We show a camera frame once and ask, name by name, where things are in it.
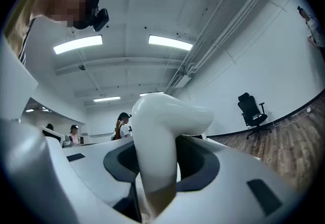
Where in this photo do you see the black high-back office chair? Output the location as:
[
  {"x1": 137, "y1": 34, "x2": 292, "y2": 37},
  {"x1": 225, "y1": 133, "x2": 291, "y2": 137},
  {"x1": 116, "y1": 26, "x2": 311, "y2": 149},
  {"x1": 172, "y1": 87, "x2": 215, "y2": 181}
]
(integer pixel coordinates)
[{"x1": 238, "y1": 92, "x2": 272, "y2": 140}]

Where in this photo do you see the black head-worn camera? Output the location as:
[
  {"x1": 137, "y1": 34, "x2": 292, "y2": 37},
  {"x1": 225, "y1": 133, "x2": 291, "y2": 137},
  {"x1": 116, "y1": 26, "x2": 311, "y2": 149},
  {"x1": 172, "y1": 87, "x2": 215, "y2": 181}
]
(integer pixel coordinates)
[{"x1": 87, "y1": 7, "x2": 110, "y2": 33}]

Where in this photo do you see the person's mustard shirt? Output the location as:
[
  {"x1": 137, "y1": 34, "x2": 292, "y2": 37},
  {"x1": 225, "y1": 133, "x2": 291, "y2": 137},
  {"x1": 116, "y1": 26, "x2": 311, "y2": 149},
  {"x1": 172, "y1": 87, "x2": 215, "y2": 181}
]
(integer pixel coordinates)
[{"x1": 4, "y1": 0, "x2": 50, "y2": 66}]

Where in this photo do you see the ceiling light panel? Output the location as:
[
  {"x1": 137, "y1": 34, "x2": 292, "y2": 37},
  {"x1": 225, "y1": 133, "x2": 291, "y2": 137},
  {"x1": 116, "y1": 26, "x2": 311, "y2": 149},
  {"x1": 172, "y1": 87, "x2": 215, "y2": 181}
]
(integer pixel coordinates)
[
  {"x1": 139, "y1": 91, "x2": 165, "y2": 97},
  {"x1": 53, "y1": 35, "x2": 104, "y2": 55},
  {"x1": 93, "y1": 95, "x2": 121, "y2": 103},
  {"x1": 148, "y1": 35, "x2": 193, "y2": 51}
]

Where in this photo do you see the person's head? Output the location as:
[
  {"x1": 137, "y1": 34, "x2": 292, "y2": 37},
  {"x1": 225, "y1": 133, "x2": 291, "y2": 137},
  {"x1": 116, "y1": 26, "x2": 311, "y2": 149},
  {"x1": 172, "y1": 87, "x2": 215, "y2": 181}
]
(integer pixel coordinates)
[{"x1": 31, "y1": 0, "x2": 101, "y2": 31}]

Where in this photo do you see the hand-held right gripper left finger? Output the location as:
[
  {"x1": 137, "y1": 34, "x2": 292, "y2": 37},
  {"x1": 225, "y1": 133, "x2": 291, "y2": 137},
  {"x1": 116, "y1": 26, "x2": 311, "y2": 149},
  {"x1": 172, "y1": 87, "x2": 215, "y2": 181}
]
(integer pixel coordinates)
[{"x1": 62, "y1": 139, "x2": 142, "y2": 223}]

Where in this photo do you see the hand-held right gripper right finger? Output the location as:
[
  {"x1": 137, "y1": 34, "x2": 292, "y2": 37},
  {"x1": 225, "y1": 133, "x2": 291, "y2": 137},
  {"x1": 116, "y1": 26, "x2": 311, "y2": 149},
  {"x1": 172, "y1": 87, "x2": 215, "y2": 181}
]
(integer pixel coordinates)
[{"x1": 154, "y1": 136, "x2": 315, "y2": 224}]

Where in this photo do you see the white ceiling pipe run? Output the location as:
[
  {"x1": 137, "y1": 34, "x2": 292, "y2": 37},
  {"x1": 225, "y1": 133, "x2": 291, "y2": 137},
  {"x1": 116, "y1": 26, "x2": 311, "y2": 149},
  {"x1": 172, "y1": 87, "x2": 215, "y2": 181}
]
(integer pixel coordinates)
[{"x1": 177, "y1": 0, "x2": 277, "y2": 79}]

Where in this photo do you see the white cable with power adapter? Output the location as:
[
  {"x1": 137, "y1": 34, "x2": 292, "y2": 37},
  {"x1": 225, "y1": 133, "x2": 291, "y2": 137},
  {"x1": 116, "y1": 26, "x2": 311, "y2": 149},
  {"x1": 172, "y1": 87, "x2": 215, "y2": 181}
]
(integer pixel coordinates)
[{"x1": 272, "y1": 107, "x2": 313, "y2": 129}]

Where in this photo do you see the white ceiling air conditioner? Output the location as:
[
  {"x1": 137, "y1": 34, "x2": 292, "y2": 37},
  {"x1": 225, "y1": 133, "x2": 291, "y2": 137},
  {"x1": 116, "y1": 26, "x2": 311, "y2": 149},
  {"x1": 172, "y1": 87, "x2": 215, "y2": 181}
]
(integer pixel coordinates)
[{"x1": 165, "y1": 73, "x2": 192, "y2": 93}]

